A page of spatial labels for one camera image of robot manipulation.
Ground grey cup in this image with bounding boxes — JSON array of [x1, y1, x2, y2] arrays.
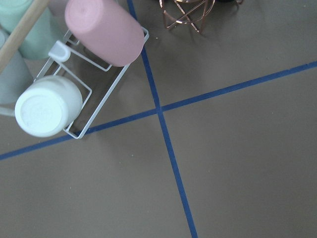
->
[[0, 29, 34, 106]]

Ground pink cup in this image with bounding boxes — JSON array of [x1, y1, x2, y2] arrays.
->
[[64, 0, 144, 67]]

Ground mint green cup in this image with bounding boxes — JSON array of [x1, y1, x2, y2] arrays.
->
[[0, 0, 64, 60]]

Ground white cup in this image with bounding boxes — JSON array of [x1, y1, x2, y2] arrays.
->
[[15, 75, 83, 137]]

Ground copper wire bottle rack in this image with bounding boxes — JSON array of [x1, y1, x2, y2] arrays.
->
[[158, 0, 245, 34]]

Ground white wire cup rack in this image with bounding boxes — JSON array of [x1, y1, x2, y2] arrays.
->
[[0, 27, 150, 140]]

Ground wooden rack handle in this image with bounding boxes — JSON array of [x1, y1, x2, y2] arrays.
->
[[0, 0, 50, 73]]

